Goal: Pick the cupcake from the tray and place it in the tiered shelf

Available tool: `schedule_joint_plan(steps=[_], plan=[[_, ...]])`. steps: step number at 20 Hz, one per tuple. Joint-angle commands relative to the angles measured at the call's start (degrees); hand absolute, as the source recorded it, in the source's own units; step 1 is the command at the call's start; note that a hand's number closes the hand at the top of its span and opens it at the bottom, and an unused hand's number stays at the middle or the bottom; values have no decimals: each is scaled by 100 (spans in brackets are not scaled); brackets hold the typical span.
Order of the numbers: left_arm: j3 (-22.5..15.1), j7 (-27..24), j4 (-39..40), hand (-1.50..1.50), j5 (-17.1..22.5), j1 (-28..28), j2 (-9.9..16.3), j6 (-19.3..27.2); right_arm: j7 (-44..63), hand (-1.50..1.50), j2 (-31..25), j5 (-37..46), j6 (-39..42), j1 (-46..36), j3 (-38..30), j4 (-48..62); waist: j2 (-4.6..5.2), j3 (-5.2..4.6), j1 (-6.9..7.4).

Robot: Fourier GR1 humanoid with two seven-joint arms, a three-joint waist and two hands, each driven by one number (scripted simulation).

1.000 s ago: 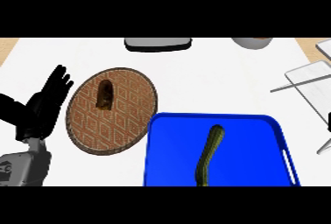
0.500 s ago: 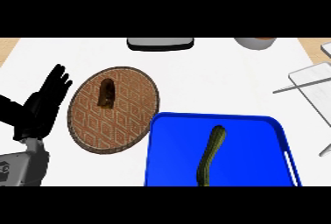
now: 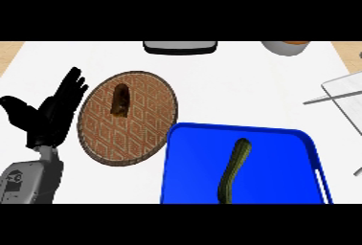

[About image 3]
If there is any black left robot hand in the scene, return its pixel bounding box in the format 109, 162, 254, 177
0, 66, 90, 150

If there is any long green cucumber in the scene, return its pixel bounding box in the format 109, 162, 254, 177
216, 138, 253, 205

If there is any blue plastic tray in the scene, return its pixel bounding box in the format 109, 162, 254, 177
158, 122, 335, 205

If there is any grey bowl with orange contents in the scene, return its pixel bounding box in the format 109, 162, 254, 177
260, 40, 313, 57

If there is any dark brown cupcake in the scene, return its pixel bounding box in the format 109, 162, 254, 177
109, 83, 133, 119

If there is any black and grey appliance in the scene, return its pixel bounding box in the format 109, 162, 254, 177
142, 40, 219, 56

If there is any round woven brown placemat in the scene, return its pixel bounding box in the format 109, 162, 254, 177
77, 70, 180, 167

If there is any grey wire tiered shelf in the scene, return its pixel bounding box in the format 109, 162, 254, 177
301, 70, 362, 177

